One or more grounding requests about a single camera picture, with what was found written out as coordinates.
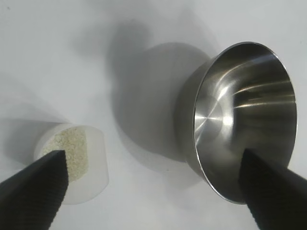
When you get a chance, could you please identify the stainless steel mixing bowl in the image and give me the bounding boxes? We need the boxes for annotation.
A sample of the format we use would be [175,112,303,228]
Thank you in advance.
[174,42,298,205]

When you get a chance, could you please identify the white rice grains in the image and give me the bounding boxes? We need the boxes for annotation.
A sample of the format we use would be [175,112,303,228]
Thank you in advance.
[42,127,90,184]

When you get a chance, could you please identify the clear plastic measuring cup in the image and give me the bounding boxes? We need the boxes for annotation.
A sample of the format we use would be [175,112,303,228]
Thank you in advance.
[33,122,110,206]

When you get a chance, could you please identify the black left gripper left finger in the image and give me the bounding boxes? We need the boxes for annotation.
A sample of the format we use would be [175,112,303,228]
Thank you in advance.
[0,149,71,230]

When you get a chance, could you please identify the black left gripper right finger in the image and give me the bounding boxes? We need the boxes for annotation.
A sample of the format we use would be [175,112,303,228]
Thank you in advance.
[239,148,307,230]

